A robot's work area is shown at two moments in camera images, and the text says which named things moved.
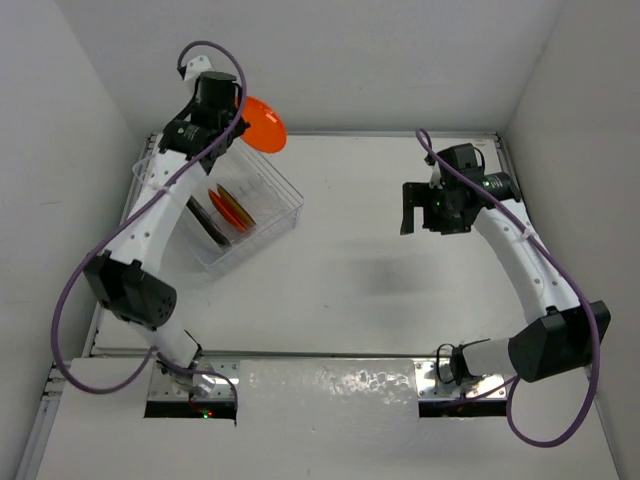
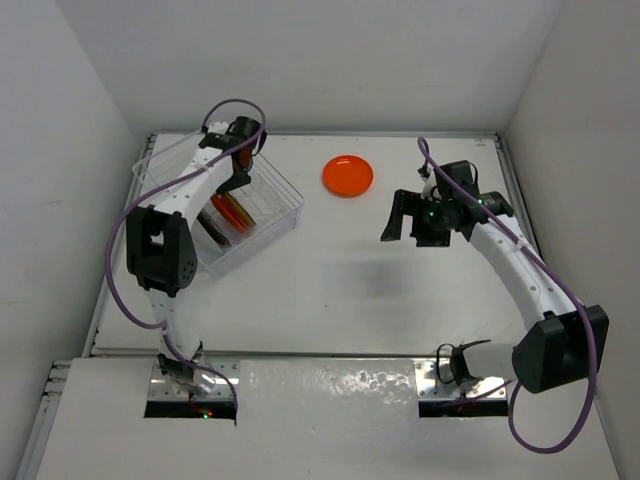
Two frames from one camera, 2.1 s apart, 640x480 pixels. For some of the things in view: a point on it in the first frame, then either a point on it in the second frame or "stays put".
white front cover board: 321,419 stays put
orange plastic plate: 226,212 stays put
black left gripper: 240,127 to 229,184
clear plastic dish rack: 244,201 stays put
